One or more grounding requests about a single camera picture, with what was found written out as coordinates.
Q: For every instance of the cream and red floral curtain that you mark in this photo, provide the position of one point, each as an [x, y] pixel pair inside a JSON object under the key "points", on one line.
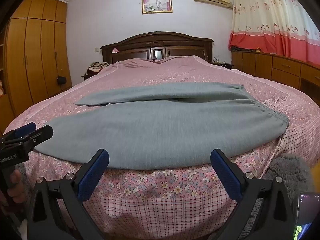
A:
{"points": [[272, 17]]}

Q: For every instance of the dark wooden headboard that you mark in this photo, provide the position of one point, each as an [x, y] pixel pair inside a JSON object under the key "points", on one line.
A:
{"points": [[140, 52]]}

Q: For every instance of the wooden wardrobe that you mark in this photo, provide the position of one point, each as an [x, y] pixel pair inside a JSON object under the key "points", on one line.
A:
{"points": [[32, 62]]}

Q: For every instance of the low wooden cabinet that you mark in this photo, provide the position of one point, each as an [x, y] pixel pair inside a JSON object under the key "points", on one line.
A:
{"points": [[275, 66]]}

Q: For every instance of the black smartphone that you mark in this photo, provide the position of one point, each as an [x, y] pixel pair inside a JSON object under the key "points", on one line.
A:
{"points": [[308, 215]]}

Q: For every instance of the gold framed wall photo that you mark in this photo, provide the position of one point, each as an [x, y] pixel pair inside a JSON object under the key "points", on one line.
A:
{"points": [[156, 0]]}

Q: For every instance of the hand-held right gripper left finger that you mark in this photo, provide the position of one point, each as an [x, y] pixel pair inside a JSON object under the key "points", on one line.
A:
{"points": [[93, 177]]}

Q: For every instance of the small pink cloth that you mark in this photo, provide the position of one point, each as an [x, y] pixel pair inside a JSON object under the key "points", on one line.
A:
{"points": [[115, 50]]}

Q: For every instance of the grey pants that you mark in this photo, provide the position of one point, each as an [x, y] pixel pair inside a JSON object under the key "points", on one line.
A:
{"points": [[155, 135]]}

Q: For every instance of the small black bag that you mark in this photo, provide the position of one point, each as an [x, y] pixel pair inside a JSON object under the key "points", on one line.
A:
{"points": [[61, 80]]}

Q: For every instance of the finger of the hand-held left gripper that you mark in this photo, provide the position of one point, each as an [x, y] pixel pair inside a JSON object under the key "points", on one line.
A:
{"points": [[25, 128], [41, 133]]}

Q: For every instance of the white power strip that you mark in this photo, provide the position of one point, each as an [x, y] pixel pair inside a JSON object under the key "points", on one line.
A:
{"points": [[220, 62]]}

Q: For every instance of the dark cloth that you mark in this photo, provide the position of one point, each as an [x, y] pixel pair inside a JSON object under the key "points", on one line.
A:
{"points": [[240, 48]]}

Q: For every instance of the person's left hand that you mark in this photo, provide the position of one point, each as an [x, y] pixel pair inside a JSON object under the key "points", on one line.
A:
{"points": [[15, 183]]}

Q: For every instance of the grey fluffy rug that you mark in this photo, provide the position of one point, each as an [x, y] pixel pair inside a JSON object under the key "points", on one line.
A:
{"points": [[290, 172]]}

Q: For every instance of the dark wooden nightstand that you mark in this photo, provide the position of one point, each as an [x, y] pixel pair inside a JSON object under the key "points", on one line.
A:
{"points": [[88, 75], [225, 66]]}

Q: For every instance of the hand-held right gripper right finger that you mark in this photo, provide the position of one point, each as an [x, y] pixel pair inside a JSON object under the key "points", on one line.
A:
{"points": [[225, 177]]}

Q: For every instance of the bed with pink floral cover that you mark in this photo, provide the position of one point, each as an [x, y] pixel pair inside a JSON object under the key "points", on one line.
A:
{"points": [[162, 200]]}

